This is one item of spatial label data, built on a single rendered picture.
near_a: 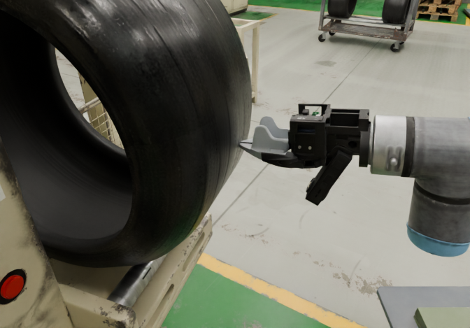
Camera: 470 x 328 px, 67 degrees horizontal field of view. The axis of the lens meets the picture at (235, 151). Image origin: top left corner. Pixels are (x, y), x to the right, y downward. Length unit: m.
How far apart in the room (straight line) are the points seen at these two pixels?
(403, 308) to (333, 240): 1.04
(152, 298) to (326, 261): 1.38
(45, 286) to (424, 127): 0.59
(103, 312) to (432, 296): 0.88
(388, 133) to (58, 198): 0.71
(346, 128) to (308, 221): 1.69
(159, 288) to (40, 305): 0.23
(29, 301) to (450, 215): 0.61
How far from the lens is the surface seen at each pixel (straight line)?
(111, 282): 0.88
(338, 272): 1.97
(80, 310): 0.68
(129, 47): 0.44
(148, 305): 0.75
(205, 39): 0.52
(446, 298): 1.22
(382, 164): 0.55
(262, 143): 0.58
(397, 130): 0.54
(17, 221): 0.55
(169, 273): 0.79
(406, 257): 2.17
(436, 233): 0.62
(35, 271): 0.61
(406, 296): 1.17
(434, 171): 0.56
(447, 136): 0.55
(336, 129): 0.55
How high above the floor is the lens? 1.46
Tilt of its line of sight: 31 degrees down
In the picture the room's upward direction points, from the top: straight up
